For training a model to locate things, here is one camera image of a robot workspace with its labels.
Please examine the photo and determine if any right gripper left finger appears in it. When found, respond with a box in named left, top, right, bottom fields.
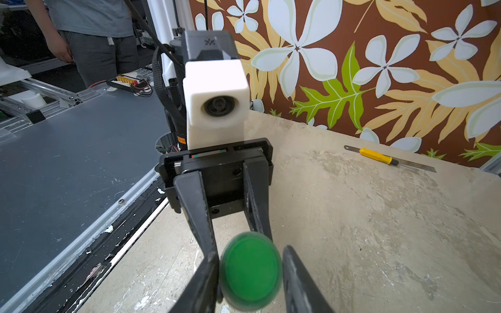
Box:
left=170, top=252, right=219, bottom=313

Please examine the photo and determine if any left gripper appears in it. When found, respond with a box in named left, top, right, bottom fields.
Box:
left=155, top=138, right=273, bottom=258

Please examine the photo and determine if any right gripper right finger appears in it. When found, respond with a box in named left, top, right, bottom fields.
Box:
left=283, top=245, right=335, bottom=313

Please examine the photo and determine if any person in grey shirt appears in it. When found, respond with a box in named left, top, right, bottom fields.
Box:
left=26, top=0, right=139, bottom=87

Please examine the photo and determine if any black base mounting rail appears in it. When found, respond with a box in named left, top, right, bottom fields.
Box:
left=24, top=178, right=165, bottom=312

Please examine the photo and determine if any yellow handled metal file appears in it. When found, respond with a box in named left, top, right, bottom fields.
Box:
left=344, top=146, right=437, bottom=173

